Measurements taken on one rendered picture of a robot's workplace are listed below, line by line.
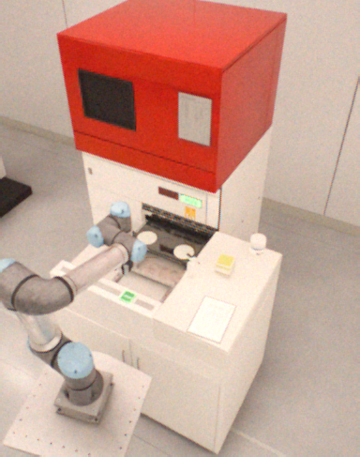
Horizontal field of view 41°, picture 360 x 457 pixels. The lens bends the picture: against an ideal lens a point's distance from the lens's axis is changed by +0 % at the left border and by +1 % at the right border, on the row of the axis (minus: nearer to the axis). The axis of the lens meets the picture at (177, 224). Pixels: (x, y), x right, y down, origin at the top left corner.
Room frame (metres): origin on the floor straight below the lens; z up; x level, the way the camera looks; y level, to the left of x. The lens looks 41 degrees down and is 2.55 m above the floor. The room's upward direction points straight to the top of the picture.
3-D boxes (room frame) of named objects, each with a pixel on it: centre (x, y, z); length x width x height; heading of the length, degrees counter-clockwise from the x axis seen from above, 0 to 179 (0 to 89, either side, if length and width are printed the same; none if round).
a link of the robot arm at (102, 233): (1.28, 0.26, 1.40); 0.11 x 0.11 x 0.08; 54
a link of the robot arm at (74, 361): (0.97, 0.37, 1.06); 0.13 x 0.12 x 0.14; 54
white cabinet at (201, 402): (1.57, 0.08, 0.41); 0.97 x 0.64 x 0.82; 61
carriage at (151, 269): (1.61, 0.13, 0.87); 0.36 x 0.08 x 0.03; 61
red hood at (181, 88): (2.26, 0.00, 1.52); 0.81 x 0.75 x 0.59; 61
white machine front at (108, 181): (1.99, 0.15, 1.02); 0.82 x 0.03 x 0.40; 61
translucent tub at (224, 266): (1.51, -0.21, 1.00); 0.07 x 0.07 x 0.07; 64
